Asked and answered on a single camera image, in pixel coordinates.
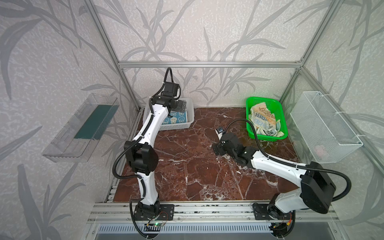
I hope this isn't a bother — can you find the white plastic perforated basket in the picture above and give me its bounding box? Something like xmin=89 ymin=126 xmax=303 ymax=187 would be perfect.
xmin=141 ymin=96 xmax=194 ymax=132

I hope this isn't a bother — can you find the black corrugated cable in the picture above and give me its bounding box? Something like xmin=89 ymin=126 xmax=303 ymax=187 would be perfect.
xmin=223 ymin=118 xmax=352 ymax=202
xmin=112 ymin=67 xmax=175 ymax=238

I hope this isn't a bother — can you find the left circuit board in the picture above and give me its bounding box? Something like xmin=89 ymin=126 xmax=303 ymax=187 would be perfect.
xmin=145 ymin=221 xmax=167 ymax=232

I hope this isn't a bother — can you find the pink object in wire basket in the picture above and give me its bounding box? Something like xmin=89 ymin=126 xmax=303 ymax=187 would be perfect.
xmin=314 ymin=145 xmax=328 ymax=158

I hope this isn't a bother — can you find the blue bunny pattern towel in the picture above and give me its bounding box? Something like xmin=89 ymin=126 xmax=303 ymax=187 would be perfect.
xmin=162 ymin=111 xmax=188 ymax=125

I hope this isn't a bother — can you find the clear plastic wall tray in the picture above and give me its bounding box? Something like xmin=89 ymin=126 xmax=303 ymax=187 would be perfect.
xmin=42 ymin=94 xmax=120 ymax=163

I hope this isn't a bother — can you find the green plastic basket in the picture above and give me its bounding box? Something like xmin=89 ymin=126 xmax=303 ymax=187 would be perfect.
xmin=246 ymin=97 xmax=288 ymax=142

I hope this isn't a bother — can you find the black mounting plate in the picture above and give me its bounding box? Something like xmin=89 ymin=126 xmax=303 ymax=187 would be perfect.
xmin=252 ymin=203 xmax=296 ymax=221
xmin=134 ymin=204 xmax=175 ymax=221

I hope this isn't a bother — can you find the right black corrugated cable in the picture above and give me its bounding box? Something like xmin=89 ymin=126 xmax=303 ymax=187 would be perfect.
xmin=223 ymin=118 xmax=352 ymax=202

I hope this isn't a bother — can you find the circuit board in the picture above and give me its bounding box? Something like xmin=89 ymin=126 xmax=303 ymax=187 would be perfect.
xmin=269 ymin=222 xmax=295 ymax=239
xmin=145 ymin=221 xmax=167 ymax=232

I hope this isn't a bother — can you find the left black corrugated cable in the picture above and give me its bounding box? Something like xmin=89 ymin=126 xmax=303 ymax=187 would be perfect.
xmin=112 ymin=67 xmax=175 ymax=238

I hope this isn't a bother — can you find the white wire mesh basket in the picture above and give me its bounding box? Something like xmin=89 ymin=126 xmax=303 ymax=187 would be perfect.
xmin=291 ymin=91 xmax=363 ymax=164

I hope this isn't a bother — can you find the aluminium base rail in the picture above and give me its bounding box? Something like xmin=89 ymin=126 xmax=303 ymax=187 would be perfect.
xmin=82 ymin=201 xmax=343 ymax=240

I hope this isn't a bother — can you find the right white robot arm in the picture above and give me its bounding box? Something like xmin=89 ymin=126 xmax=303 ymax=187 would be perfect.
xmin=212 ymin=133 xmax=336 ymax=215

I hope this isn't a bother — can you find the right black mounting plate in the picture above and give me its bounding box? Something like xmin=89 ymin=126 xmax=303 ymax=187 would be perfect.
xmin=252 ymin=203 xmax=296 ymax=221

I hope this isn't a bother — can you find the right circuit board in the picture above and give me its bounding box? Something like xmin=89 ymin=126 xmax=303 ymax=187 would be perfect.
xmin=269 ymin=222 xmax=295 ymax=239

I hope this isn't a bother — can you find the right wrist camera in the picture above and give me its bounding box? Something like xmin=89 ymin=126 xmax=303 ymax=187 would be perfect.
xmin=215 ymin=127 xmax=226 ymax=141

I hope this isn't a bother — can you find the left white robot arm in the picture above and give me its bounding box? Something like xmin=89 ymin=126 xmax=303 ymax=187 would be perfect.
xmin=126 ymin=82 xmax=186 ymax=219

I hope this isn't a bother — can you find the beige towel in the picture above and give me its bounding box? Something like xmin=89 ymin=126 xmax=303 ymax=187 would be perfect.
xmin=249 ymin=102 xmax=284 ymax=138

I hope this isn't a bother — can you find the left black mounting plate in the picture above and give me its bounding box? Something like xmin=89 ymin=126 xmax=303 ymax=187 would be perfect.
xmin=134 ymin=204 xmax=175 ymax=221

